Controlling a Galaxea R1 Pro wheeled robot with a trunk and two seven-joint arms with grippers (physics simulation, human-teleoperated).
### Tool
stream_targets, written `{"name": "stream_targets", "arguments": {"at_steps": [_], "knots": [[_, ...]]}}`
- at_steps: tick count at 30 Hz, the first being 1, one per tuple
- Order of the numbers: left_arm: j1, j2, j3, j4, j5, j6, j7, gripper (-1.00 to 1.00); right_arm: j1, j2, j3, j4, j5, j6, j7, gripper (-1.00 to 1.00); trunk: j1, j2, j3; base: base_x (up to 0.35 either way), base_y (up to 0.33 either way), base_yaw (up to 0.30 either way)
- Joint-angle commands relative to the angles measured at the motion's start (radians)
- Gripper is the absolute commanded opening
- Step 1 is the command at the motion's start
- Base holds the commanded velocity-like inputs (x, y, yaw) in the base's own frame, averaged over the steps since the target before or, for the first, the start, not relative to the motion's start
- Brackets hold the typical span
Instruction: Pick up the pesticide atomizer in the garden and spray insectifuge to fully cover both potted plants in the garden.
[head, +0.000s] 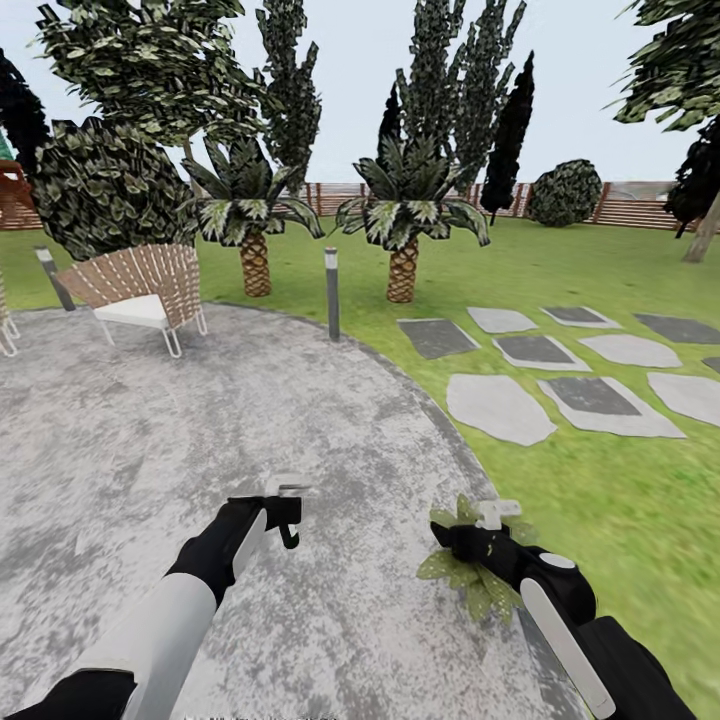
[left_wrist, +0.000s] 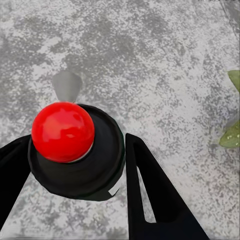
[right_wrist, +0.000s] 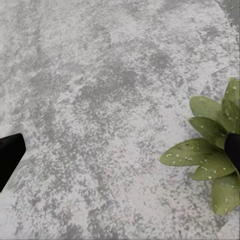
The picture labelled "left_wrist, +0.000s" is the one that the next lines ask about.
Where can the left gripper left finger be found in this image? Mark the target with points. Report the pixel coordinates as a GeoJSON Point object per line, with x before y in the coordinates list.
{"type": "Point", "coordinates": [14, 171]}

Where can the insectifuge atomizer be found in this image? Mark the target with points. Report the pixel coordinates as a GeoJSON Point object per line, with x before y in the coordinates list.
{"type": "Point", "coordinates": [76, 151]}

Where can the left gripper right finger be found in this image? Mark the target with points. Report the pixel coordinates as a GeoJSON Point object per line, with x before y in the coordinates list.
{"type": "Point", "coordinates": [174, 220]}

